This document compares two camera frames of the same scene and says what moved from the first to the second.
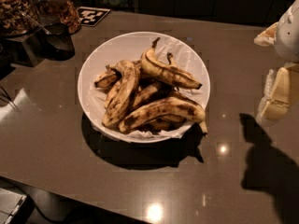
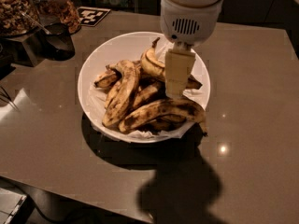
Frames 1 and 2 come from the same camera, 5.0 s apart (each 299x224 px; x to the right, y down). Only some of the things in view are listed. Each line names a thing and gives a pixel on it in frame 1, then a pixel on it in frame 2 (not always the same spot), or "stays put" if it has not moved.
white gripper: (288, 36) → (188, 23)
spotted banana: (160, 68) stays put
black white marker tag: (90, 16) stays put
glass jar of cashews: (19, 14) stays put
